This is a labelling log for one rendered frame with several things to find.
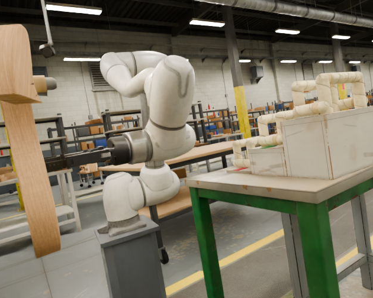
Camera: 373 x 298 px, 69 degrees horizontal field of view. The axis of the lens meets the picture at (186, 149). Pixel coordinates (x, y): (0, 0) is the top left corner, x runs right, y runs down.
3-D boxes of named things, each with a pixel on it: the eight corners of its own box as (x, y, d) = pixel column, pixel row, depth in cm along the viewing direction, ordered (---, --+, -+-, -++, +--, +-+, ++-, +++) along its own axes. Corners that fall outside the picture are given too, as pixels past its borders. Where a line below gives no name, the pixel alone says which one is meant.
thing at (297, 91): (302, 117, 79) (298, 85, 78) (293, 119, 82) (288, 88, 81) (309, 116, 81) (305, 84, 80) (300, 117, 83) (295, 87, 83)
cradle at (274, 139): (282, 145, 86) (280, 135, 85) (256, 146, 96) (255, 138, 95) (289, 143, 87) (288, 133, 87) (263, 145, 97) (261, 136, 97)
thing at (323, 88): (328, 113, 72) (324, 78, 71) (318, 115, 75) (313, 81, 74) (335, 112, 73) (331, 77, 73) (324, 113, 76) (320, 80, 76)
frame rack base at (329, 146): (335, 180, 70) (325, 113, 69) (286, 177, 83) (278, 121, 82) (386, 160, 83) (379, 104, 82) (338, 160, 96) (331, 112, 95)
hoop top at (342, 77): (324, 83, 71) (323, 72, 71) (313, 87, 74) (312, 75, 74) (366, 80, 81) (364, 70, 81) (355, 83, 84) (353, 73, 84)
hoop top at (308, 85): (298, 90, 78) (297, 80, 78) (289, 93, 81) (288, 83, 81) (339, 87, 88) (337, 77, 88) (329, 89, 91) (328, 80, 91)
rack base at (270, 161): (288, 177, 83) (284, 147, 82) (250, 174, 97) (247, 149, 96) (340, 159, 96) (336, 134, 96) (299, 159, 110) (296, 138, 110)
